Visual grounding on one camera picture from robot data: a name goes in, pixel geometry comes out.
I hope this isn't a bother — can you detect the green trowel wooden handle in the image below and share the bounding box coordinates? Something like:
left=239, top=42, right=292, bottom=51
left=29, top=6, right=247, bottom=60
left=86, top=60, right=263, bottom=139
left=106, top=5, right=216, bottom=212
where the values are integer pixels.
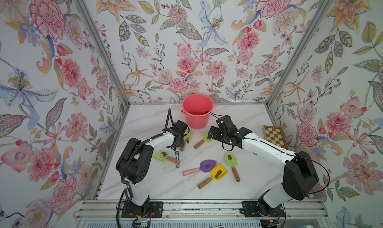
left=194, top=131, right=212, bottom=149
left=224, top=152, right=240, bottom=182
left=180, top=130, right=193, bottom=152

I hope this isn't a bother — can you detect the white blue brush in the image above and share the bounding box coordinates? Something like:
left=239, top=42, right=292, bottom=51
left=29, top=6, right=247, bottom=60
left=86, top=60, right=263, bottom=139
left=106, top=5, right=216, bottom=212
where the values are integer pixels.
left=175, top=151, right=180, bottom=168

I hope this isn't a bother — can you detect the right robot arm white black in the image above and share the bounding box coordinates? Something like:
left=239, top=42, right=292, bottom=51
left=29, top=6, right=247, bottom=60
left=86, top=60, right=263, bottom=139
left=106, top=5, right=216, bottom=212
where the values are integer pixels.
left=208, top=115, right=319, bottom=209

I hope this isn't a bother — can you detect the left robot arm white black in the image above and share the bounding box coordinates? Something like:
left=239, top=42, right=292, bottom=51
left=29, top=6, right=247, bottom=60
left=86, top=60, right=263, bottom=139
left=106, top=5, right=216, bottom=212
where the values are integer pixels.
left=116, top=121, right=190, bottom=207

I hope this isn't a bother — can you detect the pink plastic bucket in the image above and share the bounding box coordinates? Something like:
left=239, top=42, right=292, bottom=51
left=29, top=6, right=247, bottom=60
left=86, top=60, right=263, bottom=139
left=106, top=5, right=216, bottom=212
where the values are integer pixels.
left=182, top=94, right=214, bottom=129

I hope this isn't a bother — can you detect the brown white chessboard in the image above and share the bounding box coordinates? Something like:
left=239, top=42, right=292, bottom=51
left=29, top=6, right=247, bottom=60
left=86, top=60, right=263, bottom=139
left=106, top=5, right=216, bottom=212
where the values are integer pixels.
left=262, top=126, right=289, bottom=150

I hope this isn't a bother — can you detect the green hand rake wooden handle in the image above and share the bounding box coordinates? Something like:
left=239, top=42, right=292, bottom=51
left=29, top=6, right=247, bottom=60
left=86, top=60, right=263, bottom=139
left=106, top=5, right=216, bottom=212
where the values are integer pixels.
left=153, top=150, right=180, bottom=165

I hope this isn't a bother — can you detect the purple trowel pink handle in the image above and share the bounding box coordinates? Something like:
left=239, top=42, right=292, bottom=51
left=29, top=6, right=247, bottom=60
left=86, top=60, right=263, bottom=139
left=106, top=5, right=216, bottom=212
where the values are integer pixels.
left=183, top=160, right=217, bottom=176

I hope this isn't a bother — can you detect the yellow scoop wooden handle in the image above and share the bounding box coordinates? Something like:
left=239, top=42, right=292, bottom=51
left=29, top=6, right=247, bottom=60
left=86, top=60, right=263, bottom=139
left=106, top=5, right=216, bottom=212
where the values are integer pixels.
left=198, top=164, right=227, bottom=189

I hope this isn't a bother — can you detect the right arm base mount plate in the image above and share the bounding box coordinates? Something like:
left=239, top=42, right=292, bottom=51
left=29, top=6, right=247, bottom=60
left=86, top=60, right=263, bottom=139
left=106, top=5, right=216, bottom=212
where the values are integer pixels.
left=240, top=201, right=286, bottom=218

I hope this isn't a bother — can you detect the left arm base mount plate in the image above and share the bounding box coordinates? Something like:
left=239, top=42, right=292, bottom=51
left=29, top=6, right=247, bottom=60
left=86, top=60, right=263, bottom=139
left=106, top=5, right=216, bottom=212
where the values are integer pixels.
left=120, top=201, right=164, bottom=218

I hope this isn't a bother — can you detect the aluminium rail frame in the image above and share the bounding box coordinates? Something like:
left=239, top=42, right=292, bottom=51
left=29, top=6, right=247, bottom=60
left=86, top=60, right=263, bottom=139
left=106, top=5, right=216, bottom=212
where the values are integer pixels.
left=74, top=199, right=333, bottom=228

